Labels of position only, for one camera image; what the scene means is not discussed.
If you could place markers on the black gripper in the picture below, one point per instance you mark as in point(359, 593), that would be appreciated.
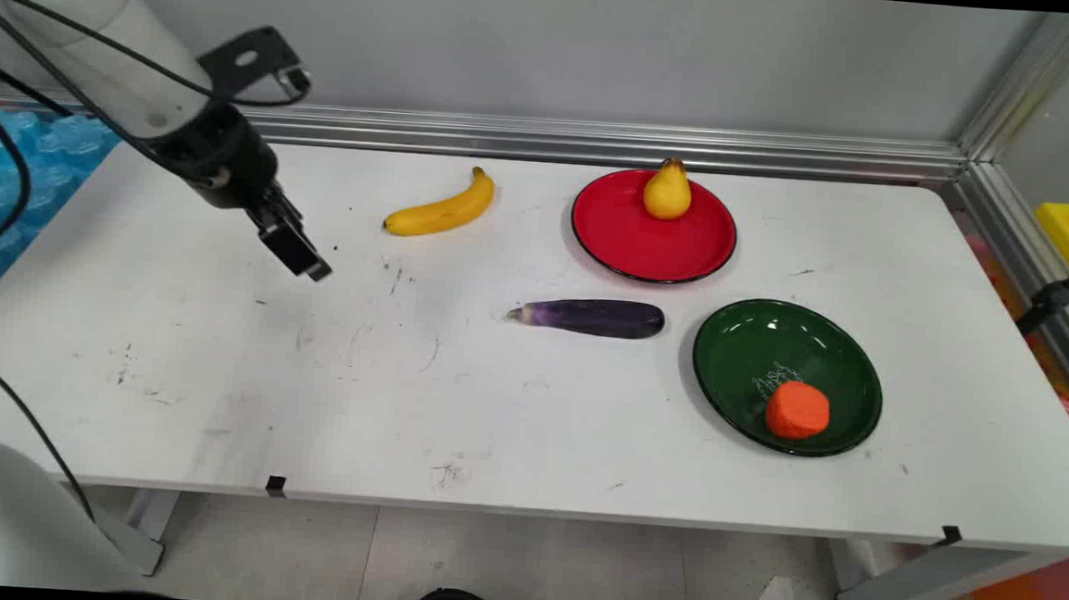
point(223, 156)

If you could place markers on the orange round fruit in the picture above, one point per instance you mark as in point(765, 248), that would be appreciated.
point(797, 411)

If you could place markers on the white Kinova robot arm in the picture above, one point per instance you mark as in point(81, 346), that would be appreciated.
point(78, 22)

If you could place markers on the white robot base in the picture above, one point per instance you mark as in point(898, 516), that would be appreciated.
point(11, 518)

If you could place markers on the yellow banana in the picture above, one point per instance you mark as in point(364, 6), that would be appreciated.
point(442, 211)

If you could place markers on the black tape marker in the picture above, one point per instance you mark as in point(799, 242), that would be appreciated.
point(951, 535)
point(275, 485)

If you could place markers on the blue foam mat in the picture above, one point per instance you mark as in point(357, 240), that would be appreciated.
point(41, 168)

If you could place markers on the purple eggplant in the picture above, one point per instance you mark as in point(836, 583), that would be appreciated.
point(598, 318)

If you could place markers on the grey table leg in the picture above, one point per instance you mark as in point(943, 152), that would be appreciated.
point(134, 545)
point(926, 579)

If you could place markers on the red plate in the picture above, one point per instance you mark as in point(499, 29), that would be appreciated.
point(649, 242)

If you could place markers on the yellow pear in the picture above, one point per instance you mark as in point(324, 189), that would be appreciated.
point(667, 197)

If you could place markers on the dark green plate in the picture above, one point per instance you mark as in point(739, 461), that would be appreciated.
point(744, 359)

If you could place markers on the black clamp stand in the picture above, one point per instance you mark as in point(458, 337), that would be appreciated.
point(1050, 299)

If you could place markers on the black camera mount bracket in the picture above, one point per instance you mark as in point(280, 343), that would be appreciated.
point(248, 58)

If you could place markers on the aluminium side rail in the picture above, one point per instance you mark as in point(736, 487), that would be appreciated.
point(1002, 236)

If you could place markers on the aluminium corner post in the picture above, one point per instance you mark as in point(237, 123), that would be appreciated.
point(1030, 89)

